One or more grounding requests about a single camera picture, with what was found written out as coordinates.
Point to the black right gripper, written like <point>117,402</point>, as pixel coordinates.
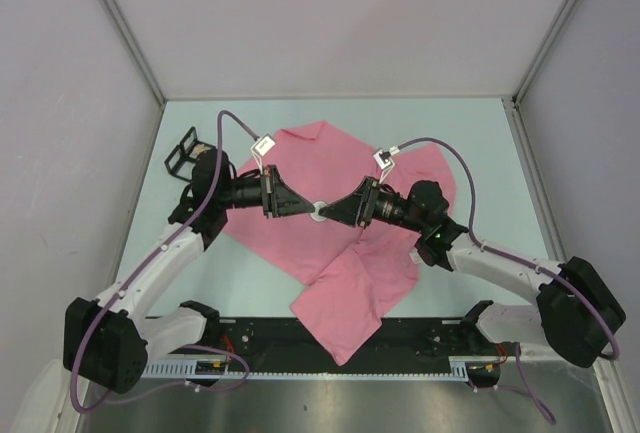
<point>358,207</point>

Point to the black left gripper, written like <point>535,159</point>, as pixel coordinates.
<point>278,200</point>

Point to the round portrait pin badge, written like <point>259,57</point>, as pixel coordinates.
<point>316,213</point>

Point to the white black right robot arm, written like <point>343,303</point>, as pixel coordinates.
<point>567,306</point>

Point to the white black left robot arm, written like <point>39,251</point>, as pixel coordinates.
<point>110,339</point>

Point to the white garment label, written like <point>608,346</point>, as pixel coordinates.
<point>415,257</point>

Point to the pink t-shirt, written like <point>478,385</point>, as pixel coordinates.
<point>352,276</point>

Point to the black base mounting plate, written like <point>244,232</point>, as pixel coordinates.
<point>276,341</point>

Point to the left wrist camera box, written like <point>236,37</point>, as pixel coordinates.
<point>262,146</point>

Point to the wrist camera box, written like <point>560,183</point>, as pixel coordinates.
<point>385,161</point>
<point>262,146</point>

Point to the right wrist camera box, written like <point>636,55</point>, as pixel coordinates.
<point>385,161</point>

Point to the black wire frame box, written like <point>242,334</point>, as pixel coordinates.
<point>181,154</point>

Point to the white slotted cable duct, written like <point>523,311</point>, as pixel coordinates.
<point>456,369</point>

